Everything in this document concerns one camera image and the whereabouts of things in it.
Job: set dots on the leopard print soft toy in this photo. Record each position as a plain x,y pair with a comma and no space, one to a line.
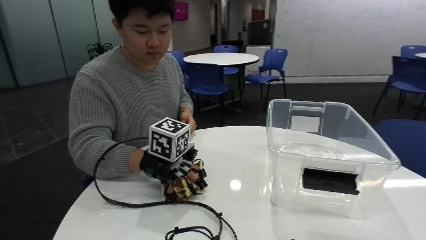
182,191

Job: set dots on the white cube of black markers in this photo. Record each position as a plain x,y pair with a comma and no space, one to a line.
168,140

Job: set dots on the blue chair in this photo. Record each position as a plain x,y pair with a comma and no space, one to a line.
179,58
411,76
272,65
412,50
227,49
208,81

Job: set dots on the the person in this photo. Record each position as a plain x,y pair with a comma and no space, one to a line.
120,96

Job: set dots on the round white table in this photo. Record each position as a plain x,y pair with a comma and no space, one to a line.
222,58

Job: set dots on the white cabinet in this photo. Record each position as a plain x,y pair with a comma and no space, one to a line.
258,56

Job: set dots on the black label on bin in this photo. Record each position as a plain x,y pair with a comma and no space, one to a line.
331,181

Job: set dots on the green potted plant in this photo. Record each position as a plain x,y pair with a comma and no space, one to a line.
99,49

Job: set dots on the clear plastic storage bin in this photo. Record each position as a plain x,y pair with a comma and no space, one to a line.
328,150

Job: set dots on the black screen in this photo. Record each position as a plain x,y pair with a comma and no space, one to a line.
260,32

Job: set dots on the white table edge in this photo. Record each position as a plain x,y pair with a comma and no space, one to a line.
421,55

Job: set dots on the pink wall sign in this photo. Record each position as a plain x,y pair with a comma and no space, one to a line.
180,11

